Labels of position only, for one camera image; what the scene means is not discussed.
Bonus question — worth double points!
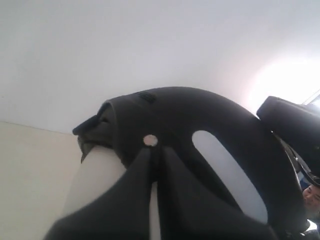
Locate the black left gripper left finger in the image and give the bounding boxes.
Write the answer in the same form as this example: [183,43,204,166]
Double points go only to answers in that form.
[44,148,152,240]

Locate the black helmet with visor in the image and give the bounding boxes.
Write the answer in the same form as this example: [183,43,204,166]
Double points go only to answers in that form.
[72,86,320,240]

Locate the person's face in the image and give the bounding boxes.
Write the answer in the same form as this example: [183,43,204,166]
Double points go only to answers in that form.
[302,184,320,219]

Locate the white mannequin head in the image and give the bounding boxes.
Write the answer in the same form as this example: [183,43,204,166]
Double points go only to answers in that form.
[63,130,268,224]

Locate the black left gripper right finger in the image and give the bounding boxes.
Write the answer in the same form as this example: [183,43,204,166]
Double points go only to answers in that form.
[157,147,277,240]

